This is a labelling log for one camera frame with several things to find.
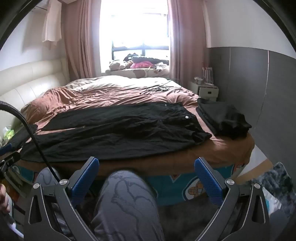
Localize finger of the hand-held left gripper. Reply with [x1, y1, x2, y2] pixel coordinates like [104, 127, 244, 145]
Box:
[0, 142, 13, 156]

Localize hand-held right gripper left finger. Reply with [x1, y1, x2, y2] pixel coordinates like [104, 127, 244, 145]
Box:
[23, 157, 100, 241]

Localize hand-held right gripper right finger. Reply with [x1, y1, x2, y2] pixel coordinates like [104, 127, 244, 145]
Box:
[194, 158, 275, 241]

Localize person's left hand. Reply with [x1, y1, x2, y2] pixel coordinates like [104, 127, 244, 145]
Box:
[0, 183, 11, 215]

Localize green packet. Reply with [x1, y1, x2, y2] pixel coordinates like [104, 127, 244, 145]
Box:
[2, 125, 15, 141]

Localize teal printed bed sheet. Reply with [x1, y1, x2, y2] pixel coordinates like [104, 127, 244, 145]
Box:
[14, 160, 248, 207]

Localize dark floor rug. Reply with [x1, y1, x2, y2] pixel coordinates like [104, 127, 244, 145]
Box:
[157, 195, 227, 241]

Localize person's patterned grey trousers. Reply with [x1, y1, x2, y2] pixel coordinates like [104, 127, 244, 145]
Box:
[91, 170, 166, 241]

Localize folded black clothing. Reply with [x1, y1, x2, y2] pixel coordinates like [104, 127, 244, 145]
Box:
[196, 97, 252, 139]

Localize grey fluffy rug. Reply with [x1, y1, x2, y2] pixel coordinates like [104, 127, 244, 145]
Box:
[261, 162, 294, 214]

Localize cream padded headboard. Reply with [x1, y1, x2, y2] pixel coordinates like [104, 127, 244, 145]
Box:
[0, 58, 70, 130]

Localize brown blanket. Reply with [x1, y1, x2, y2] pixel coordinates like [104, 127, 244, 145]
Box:
[21, 76, 255, 172]

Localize white nightstand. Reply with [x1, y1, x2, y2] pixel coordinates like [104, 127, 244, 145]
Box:
[187, 80, 219, 102]

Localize white rack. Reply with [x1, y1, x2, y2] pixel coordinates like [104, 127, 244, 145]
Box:
[201, 67, 214, 85]

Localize beige plush toy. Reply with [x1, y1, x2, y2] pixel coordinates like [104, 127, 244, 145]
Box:
[109, 60, 127, 71]

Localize patterned window seat cushion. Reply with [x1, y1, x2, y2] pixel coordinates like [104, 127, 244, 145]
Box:
[105, 67, 170, 79]

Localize pink curtain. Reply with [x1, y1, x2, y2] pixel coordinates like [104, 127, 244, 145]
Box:
[167, 0, 211, 80]
[62, 0, 102, 80]

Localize pink cloth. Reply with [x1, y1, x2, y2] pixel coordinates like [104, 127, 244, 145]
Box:
[131, 61, 153, 69]

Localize pale hanging garment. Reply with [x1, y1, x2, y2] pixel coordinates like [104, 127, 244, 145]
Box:
[42, 0, 63, 47]

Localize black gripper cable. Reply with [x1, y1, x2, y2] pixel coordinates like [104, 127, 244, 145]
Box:
[0, 101, 62, 181]

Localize thin black cable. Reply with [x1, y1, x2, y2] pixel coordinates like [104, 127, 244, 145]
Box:
[140, 79, 183, 95]

